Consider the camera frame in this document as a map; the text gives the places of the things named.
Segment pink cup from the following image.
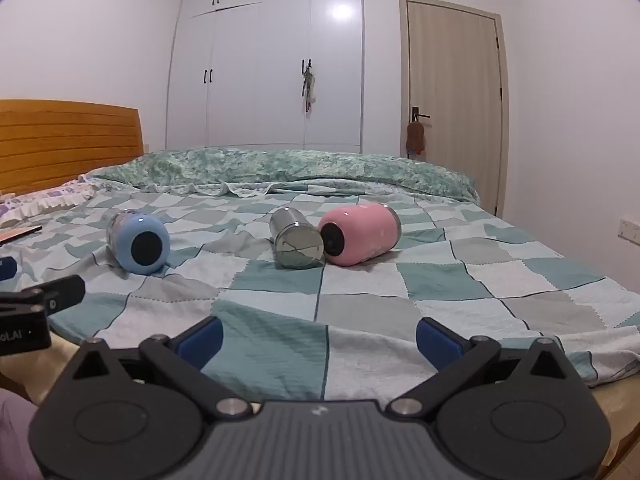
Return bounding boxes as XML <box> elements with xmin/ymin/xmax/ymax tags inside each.
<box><xmin>318</xmin><ymin>203</ymin><xmax>403</xmax><ymax>267</ymax></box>

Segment white wardrobe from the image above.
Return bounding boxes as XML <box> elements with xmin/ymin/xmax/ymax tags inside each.
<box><xmin>165</xmin><ymin>0</ymin><xmax>365</xmax><ymax>155</ymax></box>

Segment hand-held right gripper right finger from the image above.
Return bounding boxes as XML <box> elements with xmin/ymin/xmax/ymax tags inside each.
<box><xmin>389</xmin><ymin>315</ymin><xmax>571</xmax><ymax>418</ymax></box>

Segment green floral quilt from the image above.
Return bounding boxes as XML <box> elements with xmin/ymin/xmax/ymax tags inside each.
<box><xmin>79</xmin><ymin>146</ymin><xmax>482</xmax><ymax>205</ymax></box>

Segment brown bag on handle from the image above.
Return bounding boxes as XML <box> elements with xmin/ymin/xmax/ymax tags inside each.
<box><xmin>405</xmin><ymin>121</ymin><xmax>427</xmax><ymax>159</ymax></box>

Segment wall socket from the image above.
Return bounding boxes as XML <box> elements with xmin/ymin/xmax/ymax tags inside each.
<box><xmin>617</xmin><ymin>217</ymin><xmax>640</xmax><ymax>246</ymax></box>

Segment hanging key bundle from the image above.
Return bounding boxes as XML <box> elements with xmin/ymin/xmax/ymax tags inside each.
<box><xmin>300</xmin><ymin>59</ymin><xmax>319</xmax><ymax>117</ymax></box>

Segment person's purple clothing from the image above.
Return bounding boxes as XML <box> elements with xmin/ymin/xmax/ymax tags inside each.
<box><xmin>0</xmin><ymin>388</ymin><xmax>46</xmax><ymax>480</ymax></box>

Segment wooden headboard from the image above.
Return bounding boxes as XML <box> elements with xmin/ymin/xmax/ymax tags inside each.
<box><xmin>0</xmin><ymin>99</ymin><xmax>145</xmax><ymax>196</ymax></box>

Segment checkered green bed sheet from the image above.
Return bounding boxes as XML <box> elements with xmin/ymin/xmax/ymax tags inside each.
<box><xmin>0</xmin><ymin>179</ymin><xmax>640</xmax><ymax>404</ymax></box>

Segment stainless steel cup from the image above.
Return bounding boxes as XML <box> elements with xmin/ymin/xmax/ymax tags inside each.
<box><xmin>269</xmin><ymin>206</ymin><xmax>326</xmax><ymax>270</ymax></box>

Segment beige door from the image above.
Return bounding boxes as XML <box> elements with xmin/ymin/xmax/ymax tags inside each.
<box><xmin>398</xmin><ymin>0</ymin><xmax>510</xmax><ymax>222</ymax></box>

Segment floral ruffled pillow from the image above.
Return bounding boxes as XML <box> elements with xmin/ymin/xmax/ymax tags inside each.
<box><xmin>0</xmin><ymin>180</ymin><xmax>102</xmax><ymax>232</ymax></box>

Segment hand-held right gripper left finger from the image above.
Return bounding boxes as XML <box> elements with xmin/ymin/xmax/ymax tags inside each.
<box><xmin>71</xmin><ymin>315</ymin><xmax>254</xmax><ymax>421</ymax></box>

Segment light blue cup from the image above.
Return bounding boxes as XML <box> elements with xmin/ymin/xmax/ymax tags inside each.
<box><xmin>106</xmin><ymin>211</ymin><xmax>170</xmax><ymax>276</ymax></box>

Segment wooden bed frame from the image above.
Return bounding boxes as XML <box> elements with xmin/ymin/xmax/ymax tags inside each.
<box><xmin>585</xmin><ymin>372</ymin><xmax>640</xmax><ymax>480</ymax></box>

